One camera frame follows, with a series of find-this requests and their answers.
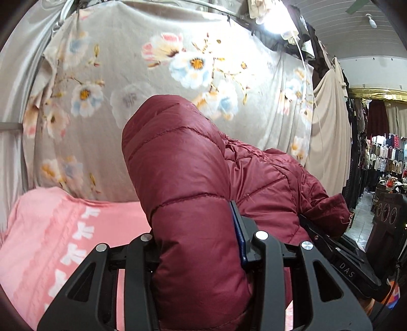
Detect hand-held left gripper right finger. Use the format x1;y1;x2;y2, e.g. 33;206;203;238
229;200;373;331

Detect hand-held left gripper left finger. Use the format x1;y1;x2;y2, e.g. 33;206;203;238
36;233;163;331

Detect maroon quilted jacket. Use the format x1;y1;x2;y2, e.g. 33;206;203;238
122;95;352;331

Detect rack of hanging clothes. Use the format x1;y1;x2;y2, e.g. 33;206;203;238
365;134;407;180

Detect dark hanging clothes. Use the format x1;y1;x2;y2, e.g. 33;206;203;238
346;97;370;206

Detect black speaker box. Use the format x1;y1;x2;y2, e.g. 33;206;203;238
370;183;407;231

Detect pink blanket with white print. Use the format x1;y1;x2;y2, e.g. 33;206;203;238
0;186;153;331

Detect beige hanging garment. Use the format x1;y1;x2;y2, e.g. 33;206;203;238
305;68;353;198

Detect dark red curtain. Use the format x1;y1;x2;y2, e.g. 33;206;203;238
367;100;391;138

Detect gold valance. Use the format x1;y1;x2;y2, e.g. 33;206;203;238
348;85;407;103

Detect grey floral hanging sheet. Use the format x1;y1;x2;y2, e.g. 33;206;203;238
24;0;315;204

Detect green ceiling fan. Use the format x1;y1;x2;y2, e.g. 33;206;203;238
346;0;371;15

